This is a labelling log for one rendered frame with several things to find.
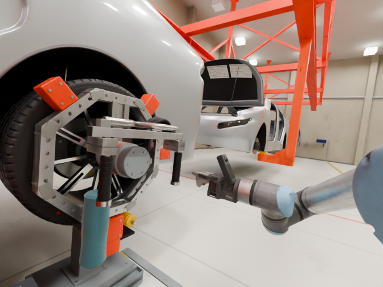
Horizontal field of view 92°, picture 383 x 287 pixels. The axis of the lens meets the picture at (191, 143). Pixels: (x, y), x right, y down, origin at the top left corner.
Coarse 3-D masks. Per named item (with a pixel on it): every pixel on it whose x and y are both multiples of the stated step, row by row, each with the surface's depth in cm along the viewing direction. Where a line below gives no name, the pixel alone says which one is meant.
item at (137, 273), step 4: (136, 268) 109; (140, 268) 107; (132, 272) 107; (136, 272) 107; (140, 272) 105; (124, 276) 102; (128, 276) 103; (132, 276) 104; (136, 276) 102; (140, 276) 105; (120, 280) 100; (124, 280) 101; (128, 280) 98; (132, 280) 100; (136, 280) 103; (140, 280) 105; (112, 284) 96; (116, 284) 98; (120, 284) 98; (124, 284) 96; (128, 284) 98; (132, 284) 101; (136, 284) 103
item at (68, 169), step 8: (72, 120) 87; (80, 120) 90; (72, 128) 88; (80, 128) 90; (80, 136) 90; (72, 144) 88; (72, 152) 88; (80, 160) 88; (56, 168) 84; (64, 168) 87; (72, 168) 90
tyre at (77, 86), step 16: (80, 80) 73; (96, 80) 78; (32, 96) 67; (16, 112) 64; (32, 112) 62; (48, 112) 65; (0, 128) 67; (16, 128) 59; (32, 128) 62; (0, 144) 63; (16, 144) 59; (32, 144) 63; (0, 160) 63; (16, 160) 60; (32, 160) 63; (0, 176) 68; (16, 176) 60; (16, 192) 61; (32, 192) 64; (32, 208) 65; (48, 208) 69; (64, 224) 75; (80, 224) 80
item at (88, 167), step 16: (64, 128) 72; (128, 128) 96; (80, 144) 77; (144, 144) 104; (64, 160) 73; (80, 176) 79; (96, 176) 85; (112, 176) 94; (64, 192) 75; (80, 192) 96; (112, 192) 97
